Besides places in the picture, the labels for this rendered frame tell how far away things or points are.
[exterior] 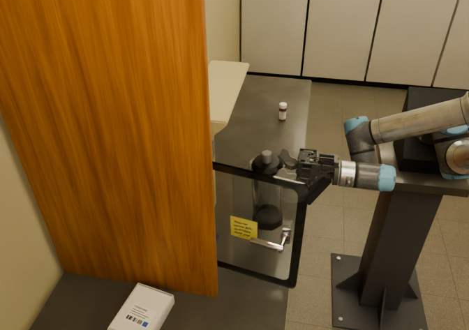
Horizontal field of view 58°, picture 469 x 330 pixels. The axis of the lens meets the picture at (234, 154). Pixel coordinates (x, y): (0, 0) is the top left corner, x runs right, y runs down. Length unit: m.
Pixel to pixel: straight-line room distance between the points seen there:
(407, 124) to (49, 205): 1.01
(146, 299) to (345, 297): 1.44
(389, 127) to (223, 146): 0.81
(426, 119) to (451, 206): 2.02
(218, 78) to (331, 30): 3.08
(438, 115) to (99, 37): 0.88
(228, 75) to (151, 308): 0.68
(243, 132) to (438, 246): 1.53
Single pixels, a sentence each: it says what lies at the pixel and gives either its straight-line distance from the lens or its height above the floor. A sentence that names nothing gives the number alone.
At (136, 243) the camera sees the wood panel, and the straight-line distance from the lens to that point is 1.23.
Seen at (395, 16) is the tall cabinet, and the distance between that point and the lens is 4.18.
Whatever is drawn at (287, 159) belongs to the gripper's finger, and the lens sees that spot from 1.28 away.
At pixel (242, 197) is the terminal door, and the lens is 1.08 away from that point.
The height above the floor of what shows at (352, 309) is 0.02.
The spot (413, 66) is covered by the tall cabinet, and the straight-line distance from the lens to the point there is 4.39.
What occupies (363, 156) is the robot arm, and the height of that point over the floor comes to 1.26.
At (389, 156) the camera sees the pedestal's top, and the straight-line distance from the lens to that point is 1.91.
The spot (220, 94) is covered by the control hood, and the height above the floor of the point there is 1.51.
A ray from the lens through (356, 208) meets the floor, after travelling 3.01.
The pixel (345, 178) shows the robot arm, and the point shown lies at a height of 1.27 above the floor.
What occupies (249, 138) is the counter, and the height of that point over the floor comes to 0.94.
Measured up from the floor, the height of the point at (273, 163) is 1.28.
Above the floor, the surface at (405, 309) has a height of 0.02.
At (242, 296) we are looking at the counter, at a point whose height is 0.94.
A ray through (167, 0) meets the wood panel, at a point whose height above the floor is 1.81.
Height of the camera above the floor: 2.04
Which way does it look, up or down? 37 degrees down
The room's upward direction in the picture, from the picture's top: straight up
